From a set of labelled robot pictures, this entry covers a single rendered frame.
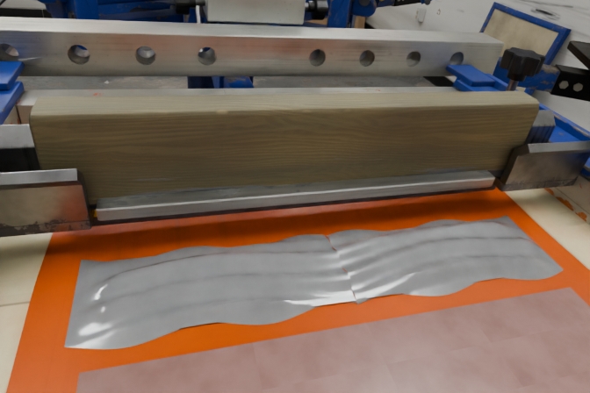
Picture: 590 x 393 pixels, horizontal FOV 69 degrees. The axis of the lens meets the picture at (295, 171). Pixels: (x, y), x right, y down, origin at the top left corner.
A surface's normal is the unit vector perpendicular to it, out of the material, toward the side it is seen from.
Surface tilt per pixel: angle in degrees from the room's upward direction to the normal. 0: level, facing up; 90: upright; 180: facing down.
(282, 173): 90
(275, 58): 90
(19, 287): 0
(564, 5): 90
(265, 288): 31
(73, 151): 90
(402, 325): 0
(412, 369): 0
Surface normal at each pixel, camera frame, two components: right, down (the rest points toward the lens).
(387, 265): 0.33, -0.44
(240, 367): 0.10, -0.83
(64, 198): 0.26, 0.55
